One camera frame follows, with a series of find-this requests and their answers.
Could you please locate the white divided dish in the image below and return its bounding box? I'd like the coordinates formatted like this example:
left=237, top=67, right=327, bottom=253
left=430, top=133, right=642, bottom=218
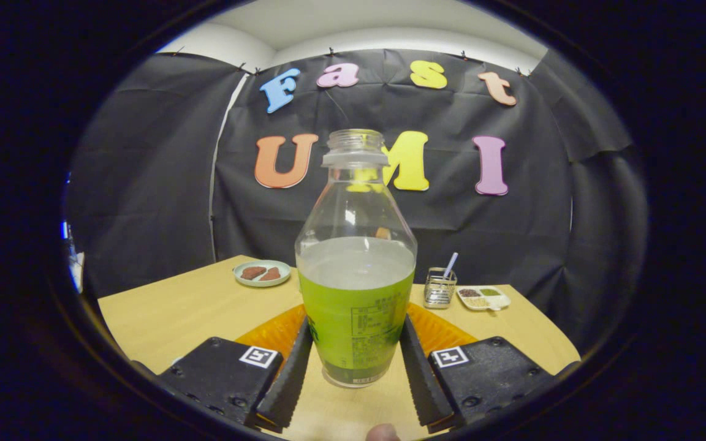
left=455, top=285, right=511, bottom=312

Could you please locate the wire mesh holder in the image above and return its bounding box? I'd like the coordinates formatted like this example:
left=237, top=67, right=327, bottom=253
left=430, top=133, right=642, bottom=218
left=423, top=267, right=458, bottom=309

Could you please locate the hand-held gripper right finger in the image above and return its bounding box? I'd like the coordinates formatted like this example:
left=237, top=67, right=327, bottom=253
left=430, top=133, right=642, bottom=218
left=400, top=302, right=558, bottom=429

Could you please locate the green label juice bottle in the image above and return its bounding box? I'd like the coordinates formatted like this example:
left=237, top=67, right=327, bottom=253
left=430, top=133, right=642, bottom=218
left=295, top=129, right=418, bottom=388

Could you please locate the wooden table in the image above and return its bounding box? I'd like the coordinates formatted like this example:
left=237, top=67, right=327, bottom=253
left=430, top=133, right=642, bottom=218
left=97, top=254, right=582, bottom=440

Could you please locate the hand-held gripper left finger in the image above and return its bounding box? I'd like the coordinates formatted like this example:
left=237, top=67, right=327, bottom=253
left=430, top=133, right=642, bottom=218
left=157, top=303, right=316, bottom=431

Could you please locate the pale green plate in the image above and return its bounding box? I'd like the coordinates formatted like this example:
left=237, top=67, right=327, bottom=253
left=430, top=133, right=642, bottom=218
left=233, top=260, right=292, bottom=288

